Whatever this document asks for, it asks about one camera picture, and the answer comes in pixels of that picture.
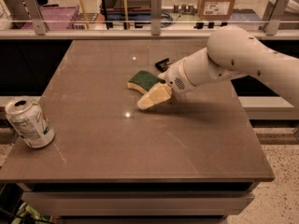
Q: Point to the brown cardboard box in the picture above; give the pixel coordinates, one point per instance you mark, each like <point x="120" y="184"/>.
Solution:
<point x="215" y="9"/>

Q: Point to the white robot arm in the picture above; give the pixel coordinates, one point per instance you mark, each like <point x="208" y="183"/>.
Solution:
<point x="230" y="52"/>

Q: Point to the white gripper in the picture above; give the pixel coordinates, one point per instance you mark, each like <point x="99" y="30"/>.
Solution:
<point x="175" y="76"/>

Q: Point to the right metal railing post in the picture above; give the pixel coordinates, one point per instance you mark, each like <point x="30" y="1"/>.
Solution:
<point x="272" y="25"/>

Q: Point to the left metal railing post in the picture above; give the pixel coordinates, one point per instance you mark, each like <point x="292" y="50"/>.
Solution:
<point x="38" y="23"/>

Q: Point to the green and yellow sponge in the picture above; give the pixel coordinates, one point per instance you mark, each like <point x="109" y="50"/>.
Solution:
<point x="143" y="81"/>

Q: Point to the middle metal railing post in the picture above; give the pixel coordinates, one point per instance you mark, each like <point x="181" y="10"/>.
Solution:
<point x="156" y="12"/>

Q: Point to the black snack bar wrapper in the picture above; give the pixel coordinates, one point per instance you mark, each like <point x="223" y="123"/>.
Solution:
<point x="163" y="65"/>

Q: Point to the purple plastic crate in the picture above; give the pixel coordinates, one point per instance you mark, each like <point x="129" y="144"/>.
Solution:
<point x="58" y="18"/>

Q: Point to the metal railing post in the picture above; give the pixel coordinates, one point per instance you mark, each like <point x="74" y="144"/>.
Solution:
<point x="272" y="25"/>
<point x="38" y="23"/>
<point x="156" y="12"/>

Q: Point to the yellow broom handle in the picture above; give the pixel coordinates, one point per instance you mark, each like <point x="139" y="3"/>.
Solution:
<point x="81" y="2"/>

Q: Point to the white green 7up can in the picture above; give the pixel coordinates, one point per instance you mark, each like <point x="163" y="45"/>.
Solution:
<point x="28" y="119"/>

